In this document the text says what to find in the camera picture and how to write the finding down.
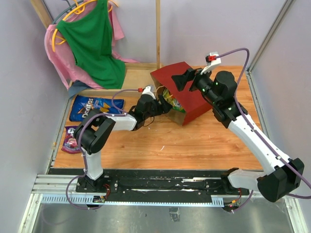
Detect green shirt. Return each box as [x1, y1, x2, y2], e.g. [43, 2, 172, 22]
[56, 0, 126, 89]

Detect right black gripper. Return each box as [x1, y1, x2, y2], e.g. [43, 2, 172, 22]
[172, 64, 219, 105]

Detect blue Doritos chip bag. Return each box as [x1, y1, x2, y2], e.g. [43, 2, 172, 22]
[69, 95, 124, 122]

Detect pink shirt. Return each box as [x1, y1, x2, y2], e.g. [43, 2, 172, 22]
[44, 2, 136, 89]

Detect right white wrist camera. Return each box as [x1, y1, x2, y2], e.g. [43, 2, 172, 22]
[201, 52, 221, 75]

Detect blue grey cloth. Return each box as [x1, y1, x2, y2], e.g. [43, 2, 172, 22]
[68, 81, 91, 99]

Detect purple Tops candy bag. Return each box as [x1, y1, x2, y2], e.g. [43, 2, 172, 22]
[61, 126, 80, 154]

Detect yellow clothes hanger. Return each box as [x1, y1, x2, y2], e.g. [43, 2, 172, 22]
[52, 0, 119, 52]

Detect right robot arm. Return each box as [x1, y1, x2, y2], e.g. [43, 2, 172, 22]
[172, 68, 304, 202]

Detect wooden clothes rack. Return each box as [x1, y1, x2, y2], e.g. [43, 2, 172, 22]
[30, 0, 163, 98]

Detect yellow green candy bag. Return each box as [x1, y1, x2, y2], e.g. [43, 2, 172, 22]
[162, 88, 186, 113]

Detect dark green clothes hanger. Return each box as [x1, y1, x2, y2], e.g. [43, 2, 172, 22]
[49, 0, 76, 24]

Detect red brown paper bag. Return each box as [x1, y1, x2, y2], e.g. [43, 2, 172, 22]
[150, 62, 212, 126]

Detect aluminium frame post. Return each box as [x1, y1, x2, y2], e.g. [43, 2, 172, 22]
[247, 0, 295, 74]

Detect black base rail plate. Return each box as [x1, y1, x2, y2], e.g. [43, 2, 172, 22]
[45, 169, 249, 207]

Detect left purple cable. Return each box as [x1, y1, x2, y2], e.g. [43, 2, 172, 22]
[65, 89, 146, 211]

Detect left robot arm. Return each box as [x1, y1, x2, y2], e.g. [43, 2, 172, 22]
[74, 94, 172, 192]

